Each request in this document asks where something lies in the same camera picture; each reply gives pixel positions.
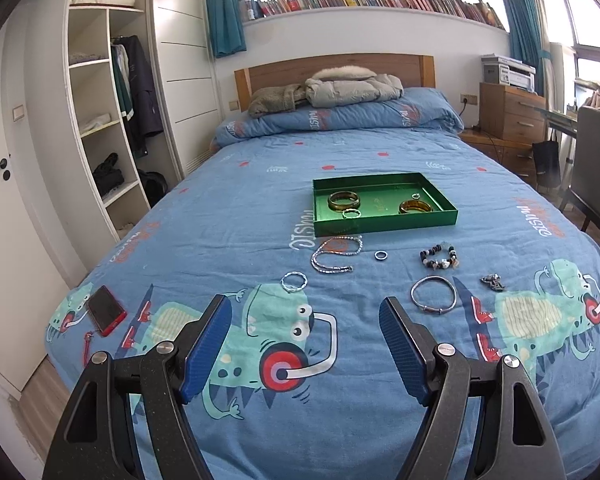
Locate silver bangle bracelet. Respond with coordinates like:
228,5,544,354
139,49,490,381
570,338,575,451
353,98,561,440
409,274,458,316

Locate silver charm pendant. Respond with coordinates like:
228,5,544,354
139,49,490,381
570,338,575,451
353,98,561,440
480,274,506,292

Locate dark beaded bracelet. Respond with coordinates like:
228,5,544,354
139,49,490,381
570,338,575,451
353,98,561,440
418,242,462,272

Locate thin silver hoop bracelet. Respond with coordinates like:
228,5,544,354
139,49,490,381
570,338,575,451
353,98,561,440
279,270,310,295

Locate silver chain necklace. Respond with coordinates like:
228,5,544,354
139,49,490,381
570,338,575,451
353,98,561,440
308,234,364,276

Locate green jewelry tray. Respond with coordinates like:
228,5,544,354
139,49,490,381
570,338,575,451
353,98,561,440
313,172,458,237

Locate red smartphone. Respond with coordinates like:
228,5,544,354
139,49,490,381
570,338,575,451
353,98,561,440
86,286,126,337

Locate amber bangle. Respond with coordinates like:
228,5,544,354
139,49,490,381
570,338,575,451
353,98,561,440
399,198,434,214

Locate black bag in wardrobe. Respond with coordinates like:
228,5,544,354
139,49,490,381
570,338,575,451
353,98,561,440
138,169,169,207

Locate black clothes on shelf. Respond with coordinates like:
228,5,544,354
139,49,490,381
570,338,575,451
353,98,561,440
92,153,124,196

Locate grey chair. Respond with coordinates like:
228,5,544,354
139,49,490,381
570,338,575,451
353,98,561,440
559,106,600,231

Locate white open shelf wardrobe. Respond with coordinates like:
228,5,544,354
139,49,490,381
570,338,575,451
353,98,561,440
67,0,149,247

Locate wooden bedside table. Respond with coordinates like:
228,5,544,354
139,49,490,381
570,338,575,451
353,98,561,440
460,130,538,188

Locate blue cartoon bed cover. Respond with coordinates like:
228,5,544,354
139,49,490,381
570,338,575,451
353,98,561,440
45,129,600,479

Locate brown wide bangle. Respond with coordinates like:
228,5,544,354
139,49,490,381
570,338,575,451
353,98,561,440
327,191,361,211

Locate glass desk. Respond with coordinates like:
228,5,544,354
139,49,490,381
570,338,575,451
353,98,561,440
535,107,578,139

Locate hanging dark coat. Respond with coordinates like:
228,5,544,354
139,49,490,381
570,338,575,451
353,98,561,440
110,36,163,158

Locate wooden drawer cabinet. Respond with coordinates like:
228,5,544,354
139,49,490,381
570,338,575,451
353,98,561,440
479,82,547,143

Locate blue folded duvet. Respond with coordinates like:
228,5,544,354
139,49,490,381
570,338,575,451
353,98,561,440
211,87,464,150

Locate white printer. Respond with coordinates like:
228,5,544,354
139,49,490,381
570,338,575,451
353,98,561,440
481,54,535,93

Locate white sliding wardrobe door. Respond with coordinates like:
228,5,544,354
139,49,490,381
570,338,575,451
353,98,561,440
151,0,221,177

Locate wooden headboard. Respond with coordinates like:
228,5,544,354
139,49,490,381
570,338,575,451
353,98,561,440
234,53,437,112

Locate olive green jacket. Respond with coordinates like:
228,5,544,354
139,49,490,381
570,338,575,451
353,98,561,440
248,84,306,118

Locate grey puffer jacket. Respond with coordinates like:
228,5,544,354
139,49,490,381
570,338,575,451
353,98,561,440
304,65,403,108

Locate left teal curtain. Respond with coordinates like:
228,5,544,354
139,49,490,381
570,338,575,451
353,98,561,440
206,0,247,58

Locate teal curtain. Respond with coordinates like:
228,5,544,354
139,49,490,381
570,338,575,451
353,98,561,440
206,0,247,58
503,0,550,96

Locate right teal curtain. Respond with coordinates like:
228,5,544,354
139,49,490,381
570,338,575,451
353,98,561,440
503,0,550,96

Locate row of books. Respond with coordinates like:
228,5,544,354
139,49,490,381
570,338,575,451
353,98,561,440
238,0,505,29

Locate black door handle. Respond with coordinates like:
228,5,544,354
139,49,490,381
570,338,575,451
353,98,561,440
0,157,12,181

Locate wall power socket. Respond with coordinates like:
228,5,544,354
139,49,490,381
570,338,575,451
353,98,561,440
460,94,478,105

